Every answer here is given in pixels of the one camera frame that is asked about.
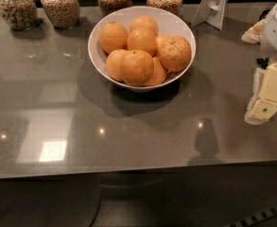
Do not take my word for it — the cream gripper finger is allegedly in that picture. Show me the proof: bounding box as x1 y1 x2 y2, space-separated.
245 61 277 125
241 19 265 44

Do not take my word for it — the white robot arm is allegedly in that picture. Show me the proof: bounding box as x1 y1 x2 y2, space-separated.
241 3 277 125

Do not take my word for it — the white ceramic bowl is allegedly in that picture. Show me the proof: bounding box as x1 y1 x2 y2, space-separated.
87 6 196 93

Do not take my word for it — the small hidden orange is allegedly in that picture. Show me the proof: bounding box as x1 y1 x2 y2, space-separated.
154 35 169 57

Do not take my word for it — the leftmost glass cereal jar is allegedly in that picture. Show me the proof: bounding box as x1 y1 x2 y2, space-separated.
0 0 38 31

